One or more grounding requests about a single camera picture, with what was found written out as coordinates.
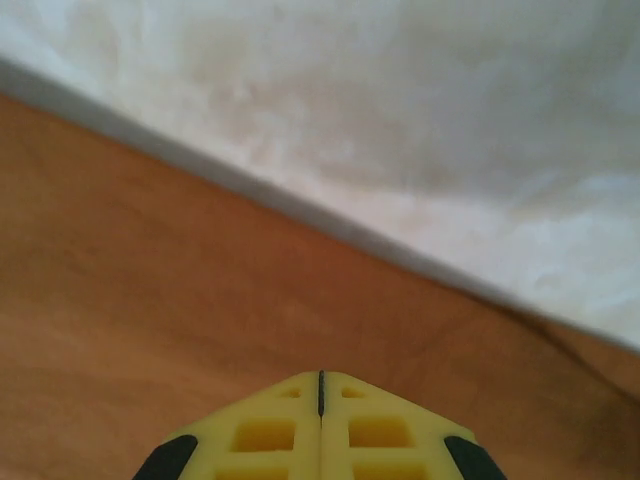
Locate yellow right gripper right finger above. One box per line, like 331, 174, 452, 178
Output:
318, 370, 507, 480

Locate brown long pants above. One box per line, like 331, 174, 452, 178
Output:
0, 92, 640, 480

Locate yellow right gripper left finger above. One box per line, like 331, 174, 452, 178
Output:
131, 370, 322, 480

